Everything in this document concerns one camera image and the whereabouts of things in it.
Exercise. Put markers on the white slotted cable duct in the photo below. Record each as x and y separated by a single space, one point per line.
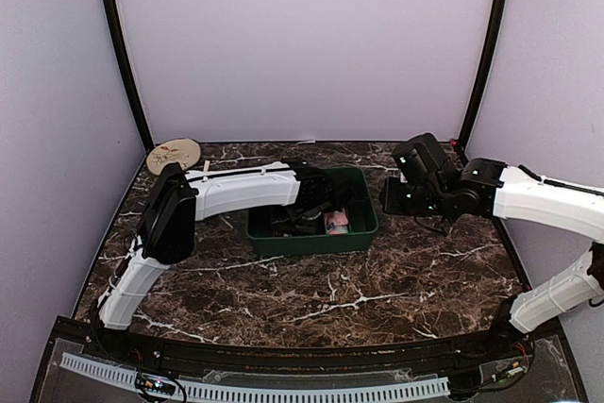
231 387

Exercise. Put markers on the black front rail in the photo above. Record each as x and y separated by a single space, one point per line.
182 356

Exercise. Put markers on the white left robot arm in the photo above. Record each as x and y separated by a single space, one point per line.
179 199

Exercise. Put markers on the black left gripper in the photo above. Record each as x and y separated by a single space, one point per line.
280 225

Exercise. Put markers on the pink patterned sock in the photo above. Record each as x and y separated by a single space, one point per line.
336 222

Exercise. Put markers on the right black frame post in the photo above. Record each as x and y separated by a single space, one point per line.
483 71

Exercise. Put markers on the left black frame post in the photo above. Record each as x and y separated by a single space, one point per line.
126 73

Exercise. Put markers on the beige embroidered round coaster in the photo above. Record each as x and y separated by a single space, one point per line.
185 152

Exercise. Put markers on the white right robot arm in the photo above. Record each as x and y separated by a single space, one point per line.
494 189

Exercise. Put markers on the black frame post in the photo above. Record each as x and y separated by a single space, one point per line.
483 71
126 73

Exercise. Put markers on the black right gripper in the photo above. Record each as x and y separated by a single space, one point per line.
391 200

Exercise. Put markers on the green compartment tray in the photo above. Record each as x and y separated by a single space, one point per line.
361 229

